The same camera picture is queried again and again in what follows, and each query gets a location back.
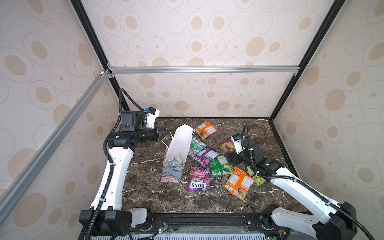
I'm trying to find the red yellow Fox's fruits packet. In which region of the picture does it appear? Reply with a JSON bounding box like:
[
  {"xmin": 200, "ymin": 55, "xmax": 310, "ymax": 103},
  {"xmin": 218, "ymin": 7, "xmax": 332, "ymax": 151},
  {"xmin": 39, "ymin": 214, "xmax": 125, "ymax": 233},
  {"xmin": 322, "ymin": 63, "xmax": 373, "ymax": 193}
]
[{"xmin": 219, "ymin": 140, "xmax": 236, "ymax": 153}]

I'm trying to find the white paper bag colourful print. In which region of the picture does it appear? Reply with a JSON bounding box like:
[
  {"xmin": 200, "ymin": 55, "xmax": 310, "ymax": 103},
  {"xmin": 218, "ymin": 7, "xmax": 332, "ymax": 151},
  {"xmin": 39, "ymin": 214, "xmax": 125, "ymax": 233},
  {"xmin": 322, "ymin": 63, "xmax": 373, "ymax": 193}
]
[{"xmin": 161, "ymin": 125, "xmax": 194, "ymax": 183}]

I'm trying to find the purple Fox's berries packet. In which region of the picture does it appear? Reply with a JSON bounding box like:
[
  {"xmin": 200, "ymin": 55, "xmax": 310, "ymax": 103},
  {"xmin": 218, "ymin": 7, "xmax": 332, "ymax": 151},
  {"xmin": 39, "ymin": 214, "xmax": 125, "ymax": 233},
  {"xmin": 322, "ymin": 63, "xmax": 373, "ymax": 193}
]
[{"xmin": 192, "ymin": 147, "xmax": 220, "ymax": 168}]

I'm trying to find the pink purple Fox's packet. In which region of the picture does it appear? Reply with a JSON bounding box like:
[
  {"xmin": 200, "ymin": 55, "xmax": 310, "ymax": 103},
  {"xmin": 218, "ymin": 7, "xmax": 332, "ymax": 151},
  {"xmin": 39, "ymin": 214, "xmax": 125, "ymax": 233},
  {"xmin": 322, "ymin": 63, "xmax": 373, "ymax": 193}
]
[{"xmin": 187, "ymin": 166, "xmax": 210, "ymax": 192}]

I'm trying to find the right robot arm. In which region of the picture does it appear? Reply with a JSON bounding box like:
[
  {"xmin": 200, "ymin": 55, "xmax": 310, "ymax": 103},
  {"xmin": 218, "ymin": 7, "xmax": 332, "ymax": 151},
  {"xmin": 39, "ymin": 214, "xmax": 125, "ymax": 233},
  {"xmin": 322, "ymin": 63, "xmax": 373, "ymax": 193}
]
[{"xmin": 224, "ymin": 124, "xmax": 374, "ymax": 240}]

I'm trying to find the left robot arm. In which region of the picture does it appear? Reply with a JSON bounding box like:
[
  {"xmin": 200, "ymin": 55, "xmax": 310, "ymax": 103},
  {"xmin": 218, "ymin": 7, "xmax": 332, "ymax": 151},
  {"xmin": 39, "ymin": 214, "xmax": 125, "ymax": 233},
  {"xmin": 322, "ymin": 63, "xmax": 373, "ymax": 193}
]
[{"xmin": 79, "ymin": 88, "xmax": 169, "ymax": 240}]

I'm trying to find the yellow green Fox's packet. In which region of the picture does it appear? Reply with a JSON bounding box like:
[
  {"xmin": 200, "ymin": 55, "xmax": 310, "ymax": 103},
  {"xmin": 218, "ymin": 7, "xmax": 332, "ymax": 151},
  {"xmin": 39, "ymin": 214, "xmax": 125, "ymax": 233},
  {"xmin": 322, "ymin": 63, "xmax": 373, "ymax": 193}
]
[{"xmin": 246, "ymin": 166, "xmax": 265, "ymax": 187}]

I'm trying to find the large orange snack packet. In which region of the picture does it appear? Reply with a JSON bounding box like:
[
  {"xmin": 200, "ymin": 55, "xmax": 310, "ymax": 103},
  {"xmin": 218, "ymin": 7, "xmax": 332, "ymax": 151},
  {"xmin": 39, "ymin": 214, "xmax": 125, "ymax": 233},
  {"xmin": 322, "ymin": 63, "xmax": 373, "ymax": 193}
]
[{"xmin": 223, "ymin": 167, "xmax": 255, "ymax": 202}]

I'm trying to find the green tea candy packet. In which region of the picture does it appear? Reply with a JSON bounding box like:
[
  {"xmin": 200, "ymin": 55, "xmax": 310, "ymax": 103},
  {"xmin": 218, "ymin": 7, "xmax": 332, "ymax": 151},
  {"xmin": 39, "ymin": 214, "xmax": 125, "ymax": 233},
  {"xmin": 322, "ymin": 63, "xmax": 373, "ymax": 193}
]
[{"xmin": 208, "ymin": 154, "xmax": 234, "ymax": 178}]

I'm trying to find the teal red Fox's packet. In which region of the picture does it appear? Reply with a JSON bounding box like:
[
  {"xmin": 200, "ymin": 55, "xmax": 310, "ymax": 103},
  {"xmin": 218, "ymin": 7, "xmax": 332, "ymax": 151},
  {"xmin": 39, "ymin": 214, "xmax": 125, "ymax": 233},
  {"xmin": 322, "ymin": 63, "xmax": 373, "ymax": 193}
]
[{"xmin": 188, "ymin": 137, "xmax": 207, "ymax": 158}]

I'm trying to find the orange snack packet far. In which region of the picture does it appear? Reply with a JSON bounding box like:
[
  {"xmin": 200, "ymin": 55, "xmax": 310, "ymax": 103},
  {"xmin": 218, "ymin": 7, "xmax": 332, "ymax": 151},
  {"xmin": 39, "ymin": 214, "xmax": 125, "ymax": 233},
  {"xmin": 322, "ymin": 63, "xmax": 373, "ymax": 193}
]
[{"xmin": 195, "ymin": 121, "xmax": 218, "ymax": 140}]

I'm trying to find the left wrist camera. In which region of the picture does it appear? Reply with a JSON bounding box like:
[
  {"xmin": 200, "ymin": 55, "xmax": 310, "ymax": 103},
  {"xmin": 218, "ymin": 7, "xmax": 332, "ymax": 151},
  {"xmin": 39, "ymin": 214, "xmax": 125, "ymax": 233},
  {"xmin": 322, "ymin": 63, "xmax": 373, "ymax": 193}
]
[{"xmin": 145, "ymin": 107, "xmax": 160, "ymax": 129}]

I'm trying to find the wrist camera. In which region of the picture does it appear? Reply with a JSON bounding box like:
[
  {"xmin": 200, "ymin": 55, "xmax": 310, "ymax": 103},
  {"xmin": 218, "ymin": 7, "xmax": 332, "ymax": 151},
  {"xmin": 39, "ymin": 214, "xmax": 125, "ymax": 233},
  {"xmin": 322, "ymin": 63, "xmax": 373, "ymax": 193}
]
[
  {"xmin": 231, "ymin": 134, "xmax": 243, "ymax": 155},
  {"xmin": 145, "ymin": 107, "xmax": 160, "ymax": 129}
]

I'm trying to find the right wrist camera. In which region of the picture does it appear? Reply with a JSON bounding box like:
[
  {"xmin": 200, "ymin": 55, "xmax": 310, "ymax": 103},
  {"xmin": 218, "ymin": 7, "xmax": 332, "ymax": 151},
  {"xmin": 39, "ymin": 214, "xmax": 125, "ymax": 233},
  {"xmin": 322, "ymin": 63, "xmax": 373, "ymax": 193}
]
[{"xmin": 231, "ymin": 134, "xmax": 243, "ymax": 155}]

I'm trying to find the horizontal aluminium frame bar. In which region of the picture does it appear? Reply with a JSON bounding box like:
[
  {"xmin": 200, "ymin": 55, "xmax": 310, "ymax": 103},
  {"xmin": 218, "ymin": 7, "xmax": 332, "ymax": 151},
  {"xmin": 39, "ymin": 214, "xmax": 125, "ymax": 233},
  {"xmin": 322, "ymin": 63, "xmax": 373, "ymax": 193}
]
[{"xmin": 111, "ymin": 66, "xmax": 300, "ymax": 74}]

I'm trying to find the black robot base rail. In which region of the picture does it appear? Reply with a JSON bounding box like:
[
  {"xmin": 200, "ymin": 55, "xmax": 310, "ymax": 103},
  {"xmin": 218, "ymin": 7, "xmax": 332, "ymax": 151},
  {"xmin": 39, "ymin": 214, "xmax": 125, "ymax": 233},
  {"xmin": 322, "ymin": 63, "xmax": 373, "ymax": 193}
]
[{"xmin": 78, "ymin": 212, "xmax": 337, "ymax": 240}]

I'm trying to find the left black frame post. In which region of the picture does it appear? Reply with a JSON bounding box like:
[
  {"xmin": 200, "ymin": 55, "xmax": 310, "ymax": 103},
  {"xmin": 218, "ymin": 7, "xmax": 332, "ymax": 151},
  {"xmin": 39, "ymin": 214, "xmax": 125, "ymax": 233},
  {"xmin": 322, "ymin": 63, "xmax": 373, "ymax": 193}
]
[{"xmin": 69, "ymin": 0, "xmax": 130, "ymax": 111}]

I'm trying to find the black frame post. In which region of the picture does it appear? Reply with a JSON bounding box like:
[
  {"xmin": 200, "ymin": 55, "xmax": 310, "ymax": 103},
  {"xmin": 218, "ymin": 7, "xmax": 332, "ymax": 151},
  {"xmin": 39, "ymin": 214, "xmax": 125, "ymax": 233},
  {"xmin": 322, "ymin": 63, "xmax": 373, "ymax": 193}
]
[
  {"xmin": 69, "ymin": 0, "xmax": 130, "ymax": 111},
  {"xmin": 269, "ymin": 0, "xmax": 347, "ymax": 123}
]

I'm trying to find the diagonal aluminium frame bar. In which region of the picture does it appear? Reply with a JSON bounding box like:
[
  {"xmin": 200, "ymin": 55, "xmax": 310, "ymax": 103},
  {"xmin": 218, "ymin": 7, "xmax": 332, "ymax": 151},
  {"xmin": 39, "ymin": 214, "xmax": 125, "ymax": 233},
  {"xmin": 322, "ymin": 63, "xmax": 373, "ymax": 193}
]
[{"xmin": 1, "ymin": 69, "xmax": 111, "ymax": 224}]

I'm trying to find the right black frame post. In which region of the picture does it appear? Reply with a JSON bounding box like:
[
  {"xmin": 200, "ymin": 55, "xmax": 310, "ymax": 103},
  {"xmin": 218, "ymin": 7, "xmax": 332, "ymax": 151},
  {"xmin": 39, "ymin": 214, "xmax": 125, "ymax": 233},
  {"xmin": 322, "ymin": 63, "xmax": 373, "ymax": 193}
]
[{"xmin": 269, "ymin": 0, "xmax": 347, "ymax": 123}]

